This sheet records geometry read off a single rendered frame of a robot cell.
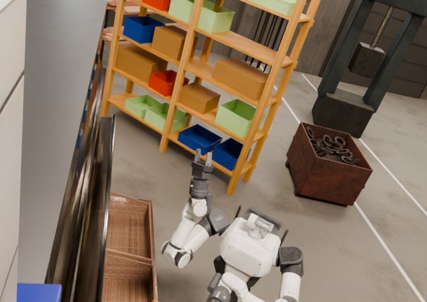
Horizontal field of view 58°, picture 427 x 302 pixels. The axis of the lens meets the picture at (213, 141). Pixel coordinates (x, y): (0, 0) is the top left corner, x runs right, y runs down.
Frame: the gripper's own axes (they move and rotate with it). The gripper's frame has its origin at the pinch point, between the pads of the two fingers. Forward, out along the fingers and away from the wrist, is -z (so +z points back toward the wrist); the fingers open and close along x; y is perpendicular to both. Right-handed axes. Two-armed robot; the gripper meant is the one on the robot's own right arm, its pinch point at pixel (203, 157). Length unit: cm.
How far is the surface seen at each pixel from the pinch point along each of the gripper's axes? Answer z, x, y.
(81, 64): -33, -2, 60
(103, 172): 18, -48, 25
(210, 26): -97, -193, -148
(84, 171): 6, -3, 54
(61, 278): 23, 39, 76
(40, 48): -37, -14, 70
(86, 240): 37, -12, 47
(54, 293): 1, 83, 93
